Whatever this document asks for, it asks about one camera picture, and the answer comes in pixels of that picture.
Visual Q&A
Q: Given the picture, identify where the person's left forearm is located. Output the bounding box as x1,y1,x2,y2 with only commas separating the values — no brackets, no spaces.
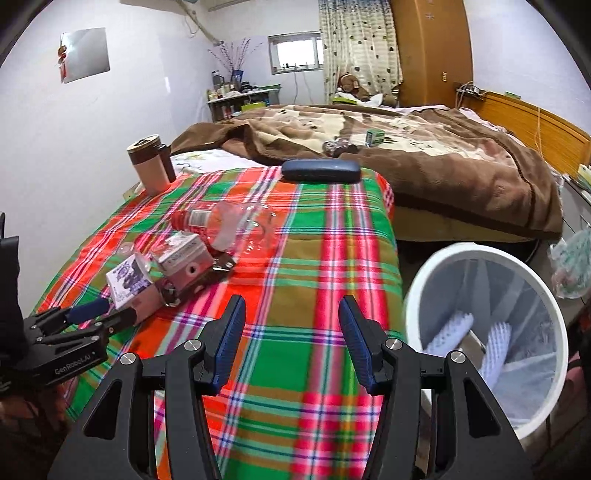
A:
0,392,70,480

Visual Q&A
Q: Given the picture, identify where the dark blue glasses case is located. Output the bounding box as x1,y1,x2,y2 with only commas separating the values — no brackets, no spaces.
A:
281,159,361,184

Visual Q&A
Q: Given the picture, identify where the heart print curtain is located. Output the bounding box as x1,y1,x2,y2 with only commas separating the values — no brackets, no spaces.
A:
318,0,402,104

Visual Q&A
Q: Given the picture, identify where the cluttered shelf desk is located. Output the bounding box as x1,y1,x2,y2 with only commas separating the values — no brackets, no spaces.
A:
207,83,282,123

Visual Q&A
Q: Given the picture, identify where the white foam net tube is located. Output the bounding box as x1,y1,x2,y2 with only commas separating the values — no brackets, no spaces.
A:
480,322,513,388

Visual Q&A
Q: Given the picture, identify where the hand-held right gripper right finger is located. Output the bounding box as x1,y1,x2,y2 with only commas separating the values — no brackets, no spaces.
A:
338,295,532,480

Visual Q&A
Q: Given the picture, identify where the brown thermos mug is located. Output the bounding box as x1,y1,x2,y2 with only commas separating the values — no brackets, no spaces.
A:
127,134,177,195

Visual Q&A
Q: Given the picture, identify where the plaid tablecloth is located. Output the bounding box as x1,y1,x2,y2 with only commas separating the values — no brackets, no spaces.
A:
30,166,419,480

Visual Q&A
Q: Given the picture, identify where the purple print milk carton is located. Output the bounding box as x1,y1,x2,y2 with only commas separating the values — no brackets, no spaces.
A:
105,258,176,321

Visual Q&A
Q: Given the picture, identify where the pink carton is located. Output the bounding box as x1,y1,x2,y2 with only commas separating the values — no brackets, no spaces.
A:
157,233,218,296

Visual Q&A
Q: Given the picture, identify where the white air conditioner pipe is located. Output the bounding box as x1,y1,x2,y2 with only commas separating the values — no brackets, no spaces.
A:
175,0,232,47

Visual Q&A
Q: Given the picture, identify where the wooden wardrobe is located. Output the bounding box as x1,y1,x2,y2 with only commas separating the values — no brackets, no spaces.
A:
390,0,474,109

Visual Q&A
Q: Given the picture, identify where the blue vase with branches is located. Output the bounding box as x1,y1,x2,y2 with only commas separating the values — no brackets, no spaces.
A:
208,39,254,93

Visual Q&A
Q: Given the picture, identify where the red hanging ornament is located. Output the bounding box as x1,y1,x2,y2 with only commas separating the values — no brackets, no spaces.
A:
55,39,70,79

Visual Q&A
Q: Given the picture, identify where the brown teddy bear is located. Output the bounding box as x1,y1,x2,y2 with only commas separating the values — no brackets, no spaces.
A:
336,73,370,102

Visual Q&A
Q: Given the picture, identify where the brown blanket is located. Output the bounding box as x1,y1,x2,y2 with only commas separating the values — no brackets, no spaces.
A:
171,104,564,241

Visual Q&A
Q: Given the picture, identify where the barred window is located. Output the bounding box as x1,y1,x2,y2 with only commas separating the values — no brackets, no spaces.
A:
268,33,324,75

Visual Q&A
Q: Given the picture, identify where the translucent plastic bag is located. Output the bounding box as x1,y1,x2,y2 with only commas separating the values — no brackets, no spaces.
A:
547,226,591,298

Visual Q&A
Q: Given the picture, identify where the red cap plastic bottle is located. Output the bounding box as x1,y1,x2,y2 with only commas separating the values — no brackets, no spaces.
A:
171,202,278,254

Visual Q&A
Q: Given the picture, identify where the brown foil wrapper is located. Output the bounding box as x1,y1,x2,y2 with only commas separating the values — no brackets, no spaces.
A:
203,251,236,278

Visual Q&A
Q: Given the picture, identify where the dark glass jar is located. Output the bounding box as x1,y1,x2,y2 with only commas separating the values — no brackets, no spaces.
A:
323,137,358,155

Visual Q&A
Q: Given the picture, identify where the grey nightstand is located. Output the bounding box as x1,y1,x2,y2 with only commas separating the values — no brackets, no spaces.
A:
556,175,591,241

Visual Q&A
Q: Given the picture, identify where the wooden headboard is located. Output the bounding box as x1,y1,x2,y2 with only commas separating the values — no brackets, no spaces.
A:
475,90,591,178

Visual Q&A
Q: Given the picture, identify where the white trash bin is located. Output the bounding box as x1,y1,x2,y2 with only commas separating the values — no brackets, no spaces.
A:
404,243,568,441

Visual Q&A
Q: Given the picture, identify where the white floral bed sheet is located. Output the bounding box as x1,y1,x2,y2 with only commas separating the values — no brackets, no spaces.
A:
170,148,264,176

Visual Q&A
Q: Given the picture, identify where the silver wall panel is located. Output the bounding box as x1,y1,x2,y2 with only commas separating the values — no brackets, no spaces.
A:
60,28,112,84

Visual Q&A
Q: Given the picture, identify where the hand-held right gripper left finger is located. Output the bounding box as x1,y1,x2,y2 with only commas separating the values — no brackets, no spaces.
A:
48,295,247,480

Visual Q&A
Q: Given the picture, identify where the white foam net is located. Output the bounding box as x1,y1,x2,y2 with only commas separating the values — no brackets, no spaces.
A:
425,311,474,354

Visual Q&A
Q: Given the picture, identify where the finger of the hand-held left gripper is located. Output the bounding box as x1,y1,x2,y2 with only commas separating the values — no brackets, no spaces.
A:
24,296,112,337
33,305,140,352

